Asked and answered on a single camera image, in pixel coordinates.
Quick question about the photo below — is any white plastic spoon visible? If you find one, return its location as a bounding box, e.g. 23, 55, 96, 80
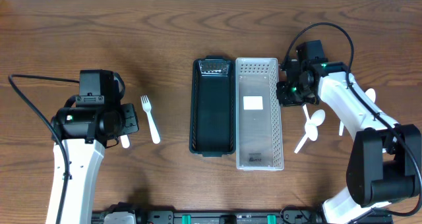
365, 88, 377, 103
303, 105, 319, 141
338, 121, 344, 136
294, 105, 326, 154

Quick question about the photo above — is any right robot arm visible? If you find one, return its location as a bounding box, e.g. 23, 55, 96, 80
276, 59, 421, 223

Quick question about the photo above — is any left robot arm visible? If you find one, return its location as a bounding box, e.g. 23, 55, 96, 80
46, 103, 139, 223

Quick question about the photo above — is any clear white plastic basket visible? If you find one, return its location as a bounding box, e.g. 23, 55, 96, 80
235, 57, 284, 171

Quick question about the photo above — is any dark green plastic basket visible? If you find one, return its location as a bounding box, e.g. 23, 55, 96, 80
189, 56, 236, 157

